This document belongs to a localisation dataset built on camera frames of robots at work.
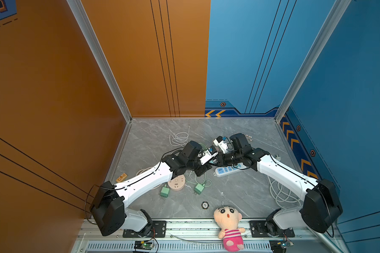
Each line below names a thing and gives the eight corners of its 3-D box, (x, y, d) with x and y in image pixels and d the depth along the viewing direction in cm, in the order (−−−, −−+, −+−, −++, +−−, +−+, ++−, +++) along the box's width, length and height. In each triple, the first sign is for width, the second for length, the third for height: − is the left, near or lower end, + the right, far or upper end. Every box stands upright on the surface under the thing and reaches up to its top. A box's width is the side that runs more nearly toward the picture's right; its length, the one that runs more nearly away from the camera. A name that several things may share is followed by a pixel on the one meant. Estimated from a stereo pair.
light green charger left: (160, 198, 85) (159, 197, 83) (162, 186, 89) (161, 184, 87) (168, 198, 85) (168, 197, 83) (170, 186, 89) (169, 184, 87)
